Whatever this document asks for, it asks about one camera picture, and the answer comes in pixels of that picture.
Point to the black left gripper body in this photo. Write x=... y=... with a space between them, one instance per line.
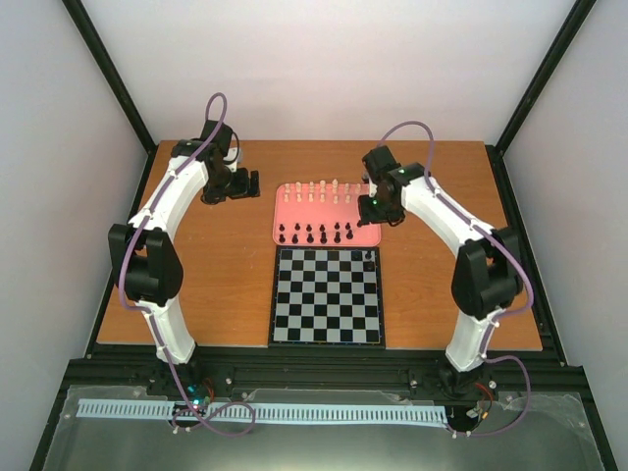
x=230 y=186

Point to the pink plastic tray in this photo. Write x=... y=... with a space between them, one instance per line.
x=328 y=214

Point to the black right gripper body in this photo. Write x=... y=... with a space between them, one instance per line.
x=379 y=212

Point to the black white chessboard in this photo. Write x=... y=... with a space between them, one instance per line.
x=321 y=297

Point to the black aluminium frame base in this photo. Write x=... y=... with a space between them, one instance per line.
x=563 y=431

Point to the light blue cable duct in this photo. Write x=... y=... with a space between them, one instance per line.
x=266 y=413

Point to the black left frame post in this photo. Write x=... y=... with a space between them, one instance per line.
x=96 y=47

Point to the black frame post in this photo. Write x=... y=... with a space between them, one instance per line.
x=96 y=47
x=561 y=42

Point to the black right frame post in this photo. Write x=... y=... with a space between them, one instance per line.
x=561 y=42

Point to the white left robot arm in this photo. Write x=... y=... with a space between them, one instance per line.
x=145 y=263

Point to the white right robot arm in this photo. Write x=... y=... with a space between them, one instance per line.
x=487 y=272

